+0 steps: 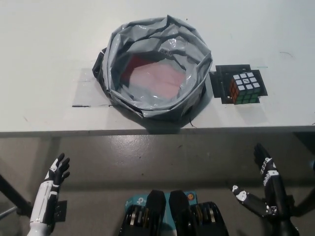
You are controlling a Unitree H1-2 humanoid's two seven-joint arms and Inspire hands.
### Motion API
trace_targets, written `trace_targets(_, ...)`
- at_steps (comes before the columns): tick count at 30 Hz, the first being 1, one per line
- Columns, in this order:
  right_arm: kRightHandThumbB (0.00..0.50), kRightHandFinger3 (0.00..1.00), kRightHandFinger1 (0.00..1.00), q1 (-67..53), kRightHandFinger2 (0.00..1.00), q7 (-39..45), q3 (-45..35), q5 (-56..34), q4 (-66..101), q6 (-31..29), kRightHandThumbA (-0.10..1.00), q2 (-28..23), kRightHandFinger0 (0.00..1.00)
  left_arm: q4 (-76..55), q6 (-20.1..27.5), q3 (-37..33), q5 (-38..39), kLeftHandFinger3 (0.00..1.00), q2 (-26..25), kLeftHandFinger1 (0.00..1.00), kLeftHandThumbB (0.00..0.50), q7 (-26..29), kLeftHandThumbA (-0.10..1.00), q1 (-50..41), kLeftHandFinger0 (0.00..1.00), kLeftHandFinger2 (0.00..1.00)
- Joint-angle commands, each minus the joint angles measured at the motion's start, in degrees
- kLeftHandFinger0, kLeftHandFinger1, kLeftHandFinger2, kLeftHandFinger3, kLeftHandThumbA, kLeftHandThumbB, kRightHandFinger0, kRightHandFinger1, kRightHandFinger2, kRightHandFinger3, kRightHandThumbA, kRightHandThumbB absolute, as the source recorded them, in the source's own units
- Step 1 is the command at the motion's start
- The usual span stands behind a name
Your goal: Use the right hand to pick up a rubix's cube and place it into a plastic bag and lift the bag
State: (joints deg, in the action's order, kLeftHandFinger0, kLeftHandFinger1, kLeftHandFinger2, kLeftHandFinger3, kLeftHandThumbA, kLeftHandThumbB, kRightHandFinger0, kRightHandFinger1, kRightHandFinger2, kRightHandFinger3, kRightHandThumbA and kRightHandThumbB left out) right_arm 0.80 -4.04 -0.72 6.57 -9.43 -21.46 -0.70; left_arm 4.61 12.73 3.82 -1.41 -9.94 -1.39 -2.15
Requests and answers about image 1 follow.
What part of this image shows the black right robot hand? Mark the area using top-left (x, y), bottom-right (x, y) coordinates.
top-left (231, 143), bottom-right (296, 222)

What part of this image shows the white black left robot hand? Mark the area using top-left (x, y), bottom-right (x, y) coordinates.
top-left (29, 152), bottom-right (71, 226)

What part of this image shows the rubik's cube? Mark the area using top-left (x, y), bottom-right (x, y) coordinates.
top-left (229, 73), bottom-right (261, 105)

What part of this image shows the grey plastic bag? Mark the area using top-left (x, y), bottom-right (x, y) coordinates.
top-left (91, 14), bottom-right (214, 135)

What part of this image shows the robot body black teal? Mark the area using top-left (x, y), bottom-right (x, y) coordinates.
top-left (120, 189), bottom-right (229, 236)

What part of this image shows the clear tape patch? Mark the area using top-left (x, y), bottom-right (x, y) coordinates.
top-left (72, 66), bottom-right (116, 108)

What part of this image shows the black tape square marker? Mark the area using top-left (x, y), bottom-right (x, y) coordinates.
top-left (209, 63), bottom-right (269, 104)

